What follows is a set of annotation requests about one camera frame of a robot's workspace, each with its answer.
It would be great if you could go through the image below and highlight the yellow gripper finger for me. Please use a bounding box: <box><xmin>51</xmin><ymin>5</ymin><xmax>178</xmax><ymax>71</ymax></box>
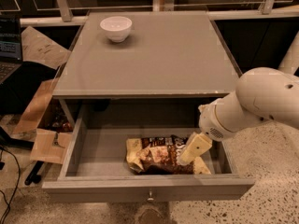
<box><xmin>178</xmin><ymin>133</ymin><xmax>212</xmax><ymax>166</ymax></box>

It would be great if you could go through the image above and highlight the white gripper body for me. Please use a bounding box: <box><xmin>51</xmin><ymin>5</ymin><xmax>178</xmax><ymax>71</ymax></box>
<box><xmin>199</xmin><ymin>98</ymin><xmax>237</xmax><ymax>141</ymax></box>

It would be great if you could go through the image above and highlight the brown chip bag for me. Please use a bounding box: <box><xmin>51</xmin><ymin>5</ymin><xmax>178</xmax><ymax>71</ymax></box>
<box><xmin>126</xmin><ymin>135</ymin><xmax>210</xmax><ymax>175</ymax></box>

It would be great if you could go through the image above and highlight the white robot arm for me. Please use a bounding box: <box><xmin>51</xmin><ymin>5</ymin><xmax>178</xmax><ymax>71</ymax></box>
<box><xmin>178</xmin><ymin>34</ymin><xmax>299</xmax><ymax>165</ymax></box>

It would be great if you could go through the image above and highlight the small metal drawer knob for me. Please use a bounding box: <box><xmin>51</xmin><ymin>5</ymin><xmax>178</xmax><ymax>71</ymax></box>
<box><xmin>147</xmin><ymin>191</ymin><xmax>155</xmax><ymax>203</ymax></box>

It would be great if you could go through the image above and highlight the grey open top drawer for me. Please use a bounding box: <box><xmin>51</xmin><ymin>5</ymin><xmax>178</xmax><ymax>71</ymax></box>
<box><xmin>43</xmin><ymin>104</ymin><xmax>254</xmax><ymax>203</ymax></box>

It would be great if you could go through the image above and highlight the grey wooden cabinet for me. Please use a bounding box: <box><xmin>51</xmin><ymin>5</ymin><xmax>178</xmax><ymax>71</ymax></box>
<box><xmin>51</xmin><ymin>10</ymin><xmax>249</xmax><ymax>133</ymax></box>

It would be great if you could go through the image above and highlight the white ceramic bowl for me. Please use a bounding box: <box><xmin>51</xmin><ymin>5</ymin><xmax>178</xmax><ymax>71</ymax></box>
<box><xmin>100</xmin><ymin>16</ymin><xmax>133</xmax><ymax>43</ymax></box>

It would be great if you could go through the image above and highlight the open cardboard box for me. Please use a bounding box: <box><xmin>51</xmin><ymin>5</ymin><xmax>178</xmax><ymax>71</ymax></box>
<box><xmin>13</xmin><ymin>78</ymin><xmax>73</xmax><ymax>164</ymax></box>

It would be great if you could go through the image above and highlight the black stand leg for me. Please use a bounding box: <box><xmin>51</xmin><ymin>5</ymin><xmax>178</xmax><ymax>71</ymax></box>
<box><xmin>24</xmin><ymin>161</ymin><xmax>44</xmax><ymax>186</ymax></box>

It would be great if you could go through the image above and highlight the brown paper sheet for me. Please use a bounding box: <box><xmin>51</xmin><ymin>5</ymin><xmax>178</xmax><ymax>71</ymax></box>
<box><xmin>21</xmin><ymin>26</ymin><xmax>71</xmax><ymax>69</ymax></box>

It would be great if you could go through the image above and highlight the black open laptop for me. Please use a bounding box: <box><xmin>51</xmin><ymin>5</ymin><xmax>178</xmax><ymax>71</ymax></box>
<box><xmin>0</xmin><ymin>15</ymin><xmax>23</xmax><ymax>83</ymax></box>

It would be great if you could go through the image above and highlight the metal window frame rail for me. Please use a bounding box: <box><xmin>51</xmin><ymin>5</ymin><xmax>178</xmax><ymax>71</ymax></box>
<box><xmin>21</xmin><ymin>0</ymin><xmax>298</xmax><ymax>27</ymax></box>

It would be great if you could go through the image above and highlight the black cable on floor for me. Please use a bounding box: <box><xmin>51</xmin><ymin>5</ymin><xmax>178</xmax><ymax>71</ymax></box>
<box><xmin>0</xmin><ymin>145</ymin><xmax>22</xmax><ymax>224</ymax></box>

